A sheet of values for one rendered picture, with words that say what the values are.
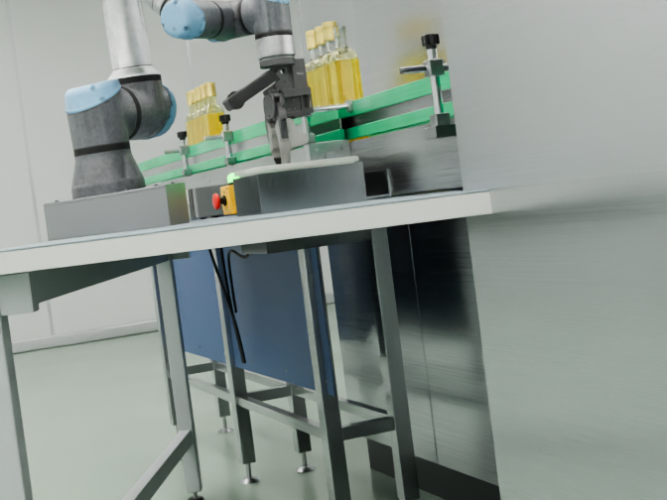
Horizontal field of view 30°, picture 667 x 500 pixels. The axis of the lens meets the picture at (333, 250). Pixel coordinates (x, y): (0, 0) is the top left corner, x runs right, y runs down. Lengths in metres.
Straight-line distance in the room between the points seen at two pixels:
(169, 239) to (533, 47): 0.58
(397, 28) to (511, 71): 1.17
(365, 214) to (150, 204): 0.82
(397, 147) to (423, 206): 0.69
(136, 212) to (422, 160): 0.58
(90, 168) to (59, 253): 0.75
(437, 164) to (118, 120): 0.68
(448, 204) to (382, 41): 1.19
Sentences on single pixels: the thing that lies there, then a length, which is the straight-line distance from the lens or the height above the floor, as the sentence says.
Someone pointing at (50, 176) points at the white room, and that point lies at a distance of 8.54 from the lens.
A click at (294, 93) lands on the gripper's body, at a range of 2.46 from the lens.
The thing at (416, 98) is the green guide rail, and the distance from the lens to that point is 2.39.
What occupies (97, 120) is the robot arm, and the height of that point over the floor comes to 0.98.
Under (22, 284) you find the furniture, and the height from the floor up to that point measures 0.70.
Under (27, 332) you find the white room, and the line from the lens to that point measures 8.52.
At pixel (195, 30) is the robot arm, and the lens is 2.42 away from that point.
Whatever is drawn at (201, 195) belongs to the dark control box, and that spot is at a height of 0.81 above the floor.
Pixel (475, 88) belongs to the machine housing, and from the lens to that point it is 1.78.
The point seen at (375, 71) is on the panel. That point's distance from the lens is 2.96.
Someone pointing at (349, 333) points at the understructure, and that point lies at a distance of 3.42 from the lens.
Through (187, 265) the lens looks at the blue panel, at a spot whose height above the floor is 0.61.
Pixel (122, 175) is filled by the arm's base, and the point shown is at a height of 0.86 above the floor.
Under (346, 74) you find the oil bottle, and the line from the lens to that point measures 2.78.
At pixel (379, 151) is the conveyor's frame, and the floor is 0.85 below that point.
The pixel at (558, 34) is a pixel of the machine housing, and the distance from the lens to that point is 1.58.
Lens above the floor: 0.77
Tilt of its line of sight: 2 degrees down
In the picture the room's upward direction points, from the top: 7 degrees counter-clockwise
